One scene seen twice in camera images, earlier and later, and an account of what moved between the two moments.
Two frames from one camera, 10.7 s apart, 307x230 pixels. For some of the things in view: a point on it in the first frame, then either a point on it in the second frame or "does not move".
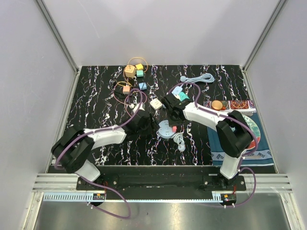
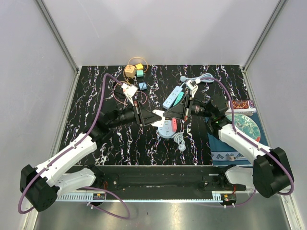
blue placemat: [262, 155] does not move
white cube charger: [156, 104] → [159, 113]
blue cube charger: [142, 86] does not move
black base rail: [137, 180] does not move
